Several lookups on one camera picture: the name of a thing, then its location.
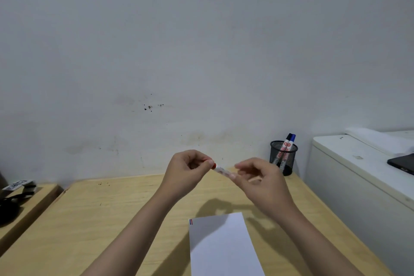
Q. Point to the black-capped marker with red label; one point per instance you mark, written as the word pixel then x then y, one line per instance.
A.
pixel 285 146

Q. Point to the person's left hand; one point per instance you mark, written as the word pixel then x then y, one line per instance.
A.
pixel 179 174

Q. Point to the black flat device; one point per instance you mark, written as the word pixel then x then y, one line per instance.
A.
pixel 403 163

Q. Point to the blue-capped marker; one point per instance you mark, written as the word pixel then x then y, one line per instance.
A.
pixel 291 143

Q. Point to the person's right forearm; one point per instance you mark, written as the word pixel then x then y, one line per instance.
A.
pixel 310 243

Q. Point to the person's right thumb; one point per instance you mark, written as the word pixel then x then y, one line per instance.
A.
pixel 241 179

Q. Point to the white paper sheet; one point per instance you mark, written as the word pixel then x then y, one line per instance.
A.
pixel 223 246

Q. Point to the person's right hand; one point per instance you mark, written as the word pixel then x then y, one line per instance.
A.
pixel 265 188

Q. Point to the white printer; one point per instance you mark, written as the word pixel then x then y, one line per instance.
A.
pixel 355 195

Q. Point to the person's left forearm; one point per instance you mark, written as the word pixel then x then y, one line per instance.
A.
pixel 129 237

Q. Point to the person's left thumb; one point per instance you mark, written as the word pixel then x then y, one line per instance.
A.
pixel 205 165

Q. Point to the black mesh pen holder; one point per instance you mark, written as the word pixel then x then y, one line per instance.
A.
pixel 284 159

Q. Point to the white marker with red cap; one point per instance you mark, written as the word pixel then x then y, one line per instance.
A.
pixel 223 171

